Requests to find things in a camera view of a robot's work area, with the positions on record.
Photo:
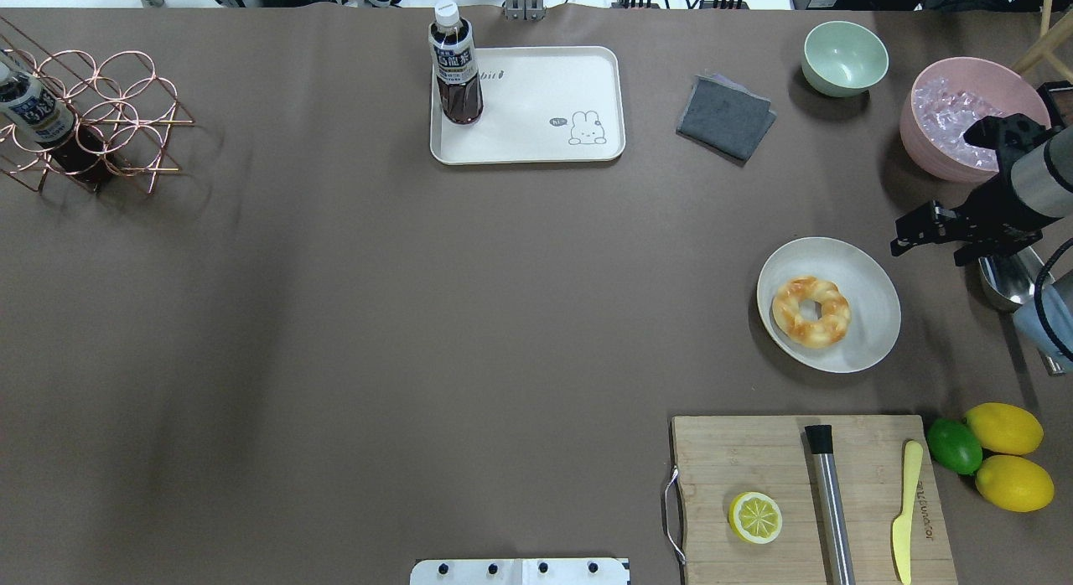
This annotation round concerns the white camera pole base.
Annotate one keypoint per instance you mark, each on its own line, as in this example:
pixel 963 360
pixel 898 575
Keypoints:
pixel 562 570

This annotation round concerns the half lemon slice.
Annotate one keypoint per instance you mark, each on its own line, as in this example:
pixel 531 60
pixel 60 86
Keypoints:
pixel 755 517

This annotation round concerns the upper bottle in rack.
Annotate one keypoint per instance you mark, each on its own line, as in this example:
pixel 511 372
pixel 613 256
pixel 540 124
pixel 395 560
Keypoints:
pixel 37 111

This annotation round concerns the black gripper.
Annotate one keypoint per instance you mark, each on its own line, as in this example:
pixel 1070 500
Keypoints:
pixel 992 205

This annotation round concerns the yellow lemon far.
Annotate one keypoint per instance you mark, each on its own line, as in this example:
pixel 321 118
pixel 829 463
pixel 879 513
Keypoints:
pixel 1004 428

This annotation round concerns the yellow plastic knife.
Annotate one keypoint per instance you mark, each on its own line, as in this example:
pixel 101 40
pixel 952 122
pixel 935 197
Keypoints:
pixel 902 524

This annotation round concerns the wooden cutting board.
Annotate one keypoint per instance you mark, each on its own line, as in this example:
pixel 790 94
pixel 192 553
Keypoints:
pixel 718 458

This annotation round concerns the aluminium frame post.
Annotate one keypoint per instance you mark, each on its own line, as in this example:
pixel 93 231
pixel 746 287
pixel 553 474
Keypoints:
pixel 531 10

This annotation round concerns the pink bowl with ice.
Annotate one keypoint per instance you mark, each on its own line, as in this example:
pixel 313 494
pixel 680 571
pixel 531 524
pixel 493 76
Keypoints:
pixel 946 99

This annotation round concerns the metal scoop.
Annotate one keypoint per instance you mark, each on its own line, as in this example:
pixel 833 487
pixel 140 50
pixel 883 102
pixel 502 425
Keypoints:
pixel 1009 283

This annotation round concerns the tea bottle on tray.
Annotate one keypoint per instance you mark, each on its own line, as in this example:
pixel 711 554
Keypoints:
pixel 454 64

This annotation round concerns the wooden glass tree stand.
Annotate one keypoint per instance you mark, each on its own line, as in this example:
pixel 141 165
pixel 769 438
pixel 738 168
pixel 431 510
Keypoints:
pixel 1044 48

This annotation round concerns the green lime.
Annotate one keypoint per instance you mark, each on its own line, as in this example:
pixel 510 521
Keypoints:
pixel 953 445

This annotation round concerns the white round plate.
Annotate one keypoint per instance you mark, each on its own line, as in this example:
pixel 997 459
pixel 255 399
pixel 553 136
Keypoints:
pixel 874 302

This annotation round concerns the cream rabbit tray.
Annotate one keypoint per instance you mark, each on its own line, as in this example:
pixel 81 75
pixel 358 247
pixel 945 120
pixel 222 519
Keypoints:
pixel 552 104

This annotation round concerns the yellow lemon near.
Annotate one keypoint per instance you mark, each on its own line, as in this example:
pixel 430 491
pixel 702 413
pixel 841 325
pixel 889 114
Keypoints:
pixel 1015 484

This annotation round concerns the copper wire bottle rack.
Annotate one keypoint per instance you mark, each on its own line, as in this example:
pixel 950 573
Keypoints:
pixel 130 109

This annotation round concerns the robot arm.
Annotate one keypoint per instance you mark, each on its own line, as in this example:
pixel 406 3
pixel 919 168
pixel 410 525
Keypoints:
pixel 1037 162

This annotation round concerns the yellow lemon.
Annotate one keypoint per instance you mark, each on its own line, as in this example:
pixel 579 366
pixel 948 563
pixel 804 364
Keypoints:
pixel 1015 484
pixel 1004 428

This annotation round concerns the glazed donut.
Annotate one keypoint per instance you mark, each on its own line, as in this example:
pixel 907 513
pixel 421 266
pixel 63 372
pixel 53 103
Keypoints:
pixel 812 312

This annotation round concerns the grey folded cloth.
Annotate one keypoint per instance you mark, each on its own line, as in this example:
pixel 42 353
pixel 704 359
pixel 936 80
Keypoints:
pixel 726 116

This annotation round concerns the steel cylinder black cap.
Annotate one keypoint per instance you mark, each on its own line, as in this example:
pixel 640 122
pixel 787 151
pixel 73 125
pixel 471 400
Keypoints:
pixel 839 559

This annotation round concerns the green bowl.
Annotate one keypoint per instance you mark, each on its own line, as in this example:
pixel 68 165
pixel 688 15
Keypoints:
pixel 843 59

